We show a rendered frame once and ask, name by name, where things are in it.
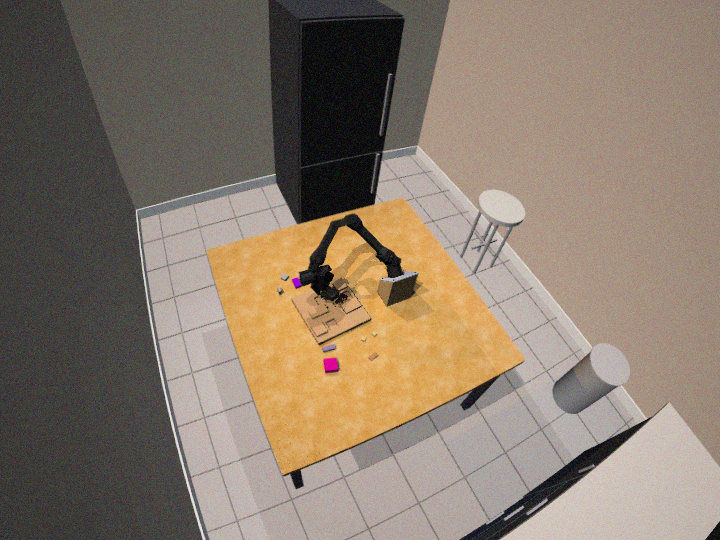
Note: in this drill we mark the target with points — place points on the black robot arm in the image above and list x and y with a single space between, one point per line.
317 258

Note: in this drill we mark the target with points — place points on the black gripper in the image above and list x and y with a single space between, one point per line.
330 293

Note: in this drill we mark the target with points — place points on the magenta block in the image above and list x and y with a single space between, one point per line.
330 365

